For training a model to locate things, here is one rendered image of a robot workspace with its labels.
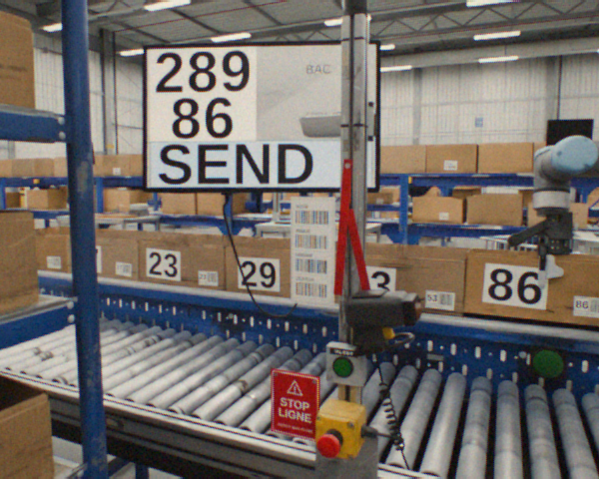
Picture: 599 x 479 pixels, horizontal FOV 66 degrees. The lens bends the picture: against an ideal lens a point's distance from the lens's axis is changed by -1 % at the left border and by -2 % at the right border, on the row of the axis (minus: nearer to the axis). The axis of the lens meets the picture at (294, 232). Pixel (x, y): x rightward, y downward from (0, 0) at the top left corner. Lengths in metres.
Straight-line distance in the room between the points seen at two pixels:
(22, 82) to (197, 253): 1.23
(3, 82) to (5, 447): 0.37
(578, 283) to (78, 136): 1.23
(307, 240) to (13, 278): 0.48
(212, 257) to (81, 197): 1.16
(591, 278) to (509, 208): 4.26
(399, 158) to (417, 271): 4.66
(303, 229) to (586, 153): 0.74
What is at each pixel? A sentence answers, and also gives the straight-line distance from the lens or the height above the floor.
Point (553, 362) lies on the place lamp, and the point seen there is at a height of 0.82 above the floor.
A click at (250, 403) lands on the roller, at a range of 1.20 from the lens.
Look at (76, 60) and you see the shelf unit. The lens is 0.58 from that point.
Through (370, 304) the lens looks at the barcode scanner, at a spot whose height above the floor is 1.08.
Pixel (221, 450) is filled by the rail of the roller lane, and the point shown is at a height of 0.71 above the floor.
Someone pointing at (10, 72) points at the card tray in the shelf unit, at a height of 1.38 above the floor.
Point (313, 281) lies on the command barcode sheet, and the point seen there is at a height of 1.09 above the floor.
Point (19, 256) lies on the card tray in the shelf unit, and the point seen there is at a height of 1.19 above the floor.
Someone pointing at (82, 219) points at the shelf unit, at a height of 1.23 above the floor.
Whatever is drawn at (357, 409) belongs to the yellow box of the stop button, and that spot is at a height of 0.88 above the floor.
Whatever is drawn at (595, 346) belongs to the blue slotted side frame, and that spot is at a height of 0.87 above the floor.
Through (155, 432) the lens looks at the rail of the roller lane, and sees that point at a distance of 1.19.
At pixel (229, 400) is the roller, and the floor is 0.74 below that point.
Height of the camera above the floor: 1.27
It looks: 6 degrees down
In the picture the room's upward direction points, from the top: straight up
